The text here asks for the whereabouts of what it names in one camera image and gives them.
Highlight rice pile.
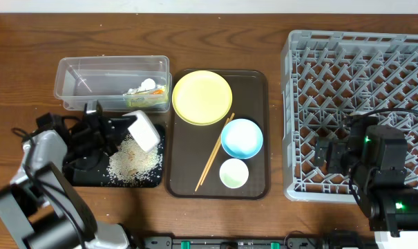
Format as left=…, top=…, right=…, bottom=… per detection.
left=106, top=134, right=163, bottom=187

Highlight white rice bowl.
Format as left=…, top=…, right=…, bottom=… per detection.
left=124, top=110, right=160, bottom=152

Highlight colourful snack wrapper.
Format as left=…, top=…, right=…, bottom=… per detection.
left=124, top=86, right=169, bottom=108

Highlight small white green cup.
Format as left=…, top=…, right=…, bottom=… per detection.
left=219, top=158, right=249, bottom=189

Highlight white napkin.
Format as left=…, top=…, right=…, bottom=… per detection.
left=126, top=78, right=156, bottom=95

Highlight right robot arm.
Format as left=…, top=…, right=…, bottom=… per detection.
left=314, top=113, right=418, bottom=248

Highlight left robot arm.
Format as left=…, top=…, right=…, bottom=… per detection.
left=0, top=100, right=144, bottom=248

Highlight black waste tray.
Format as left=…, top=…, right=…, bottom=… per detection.
left=64, top=124, right=165, bottom=188

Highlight grey dishwasher rack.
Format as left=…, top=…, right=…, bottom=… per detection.
left=281, top=30, right=418, bottom=203

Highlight clear plastic bin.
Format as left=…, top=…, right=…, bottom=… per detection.
left=54, top=55, right=172, bottom=113

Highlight light blue bowl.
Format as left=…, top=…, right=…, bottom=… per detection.
left=221, top=118, right=264, bottom=160

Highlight brown serving tray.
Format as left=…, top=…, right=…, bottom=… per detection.
left=164, top=70, right=270, bottom=200

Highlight yellow plate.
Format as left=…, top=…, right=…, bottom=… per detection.
left=172, top=71, right=233, bottom=126

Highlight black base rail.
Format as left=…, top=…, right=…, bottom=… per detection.
left=144, top=232, right=379, bottom=249

